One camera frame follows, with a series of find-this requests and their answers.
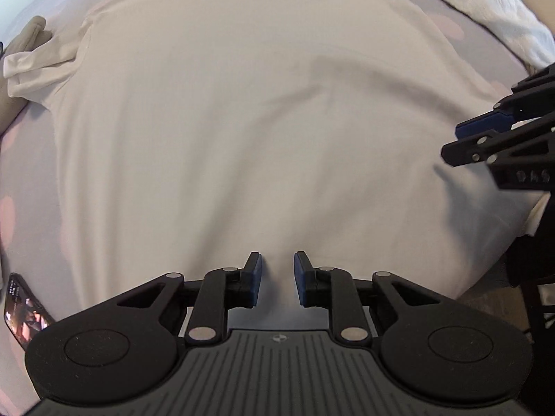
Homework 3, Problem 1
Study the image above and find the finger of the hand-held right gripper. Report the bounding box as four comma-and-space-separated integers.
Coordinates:
455, 62, 555, 140
441, 114, 555, 191

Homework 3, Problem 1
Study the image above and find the lavender pink-dotted bed sheet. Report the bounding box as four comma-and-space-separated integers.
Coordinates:
0, 0, 555, 412

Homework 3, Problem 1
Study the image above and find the cream white shirt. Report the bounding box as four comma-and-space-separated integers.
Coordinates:
3, 0, 551, 331

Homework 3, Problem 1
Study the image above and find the beige cloth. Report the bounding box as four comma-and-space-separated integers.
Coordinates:
0, 15, 53, 136

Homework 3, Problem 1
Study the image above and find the white fluffy blanket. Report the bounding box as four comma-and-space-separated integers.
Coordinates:
390, 0, 555, 75

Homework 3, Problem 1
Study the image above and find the black smartphone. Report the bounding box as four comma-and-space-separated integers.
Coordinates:
3, 272, 57, 352

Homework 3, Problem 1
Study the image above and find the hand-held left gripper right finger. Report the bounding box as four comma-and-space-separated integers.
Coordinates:
293, 251, 439, 344

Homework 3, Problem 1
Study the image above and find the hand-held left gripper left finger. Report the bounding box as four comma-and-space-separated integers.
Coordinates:
115, 251, 264, 344

